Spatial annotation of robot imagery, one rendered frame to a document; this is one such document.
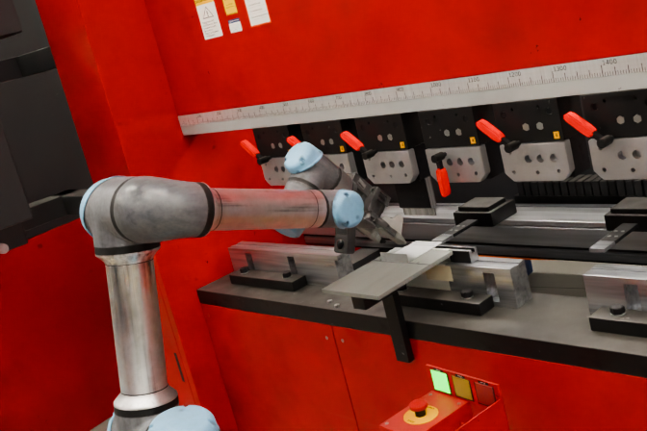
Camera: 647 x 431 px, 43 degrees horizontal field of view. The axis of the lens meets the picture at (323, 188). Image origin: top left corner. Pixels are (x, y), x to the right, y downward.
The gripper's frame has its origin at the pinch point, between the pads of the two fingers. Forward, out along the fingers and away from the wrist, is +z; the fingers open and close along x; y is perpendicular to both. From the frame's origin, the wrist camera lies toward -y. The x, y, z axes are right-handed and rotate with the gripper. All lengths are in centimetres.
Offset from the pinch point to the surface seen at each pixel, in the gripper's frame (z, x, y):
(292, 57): -31, 25, 35
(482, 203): 21.4, -3.7, 23.5
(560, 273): 218, 102, 97
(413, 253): 6.8, -1.4, 1.0
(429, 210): 3.0, -5.0, 10.8
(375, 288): -5.5, -6.3, -13.9
